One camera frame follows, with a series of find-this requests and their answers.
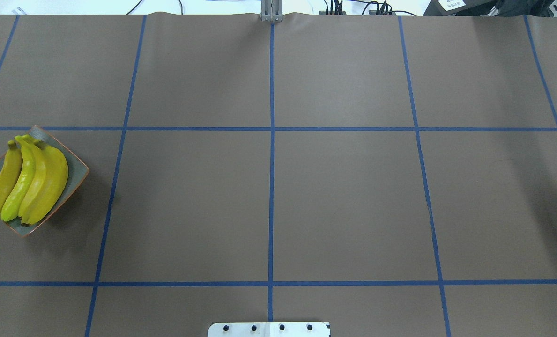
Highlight yellow banana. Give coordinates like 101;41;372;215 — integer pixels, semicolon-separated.
0;134;36;222
0;140;22;214
21;140;68;227
18;134;47;218

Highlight grey square plate orange rim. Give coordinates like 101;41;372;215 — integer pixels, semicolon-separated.
0;125;89;237

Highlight black box white label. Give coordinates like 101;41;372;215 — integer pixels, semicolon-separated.
423;0;498;16

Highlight aluminium frame post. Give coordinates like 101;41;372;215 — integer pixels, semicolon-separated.
260;0;283;23

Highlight white camera stand column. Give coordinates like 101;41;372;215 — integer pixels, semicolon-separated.
207;322;331;337

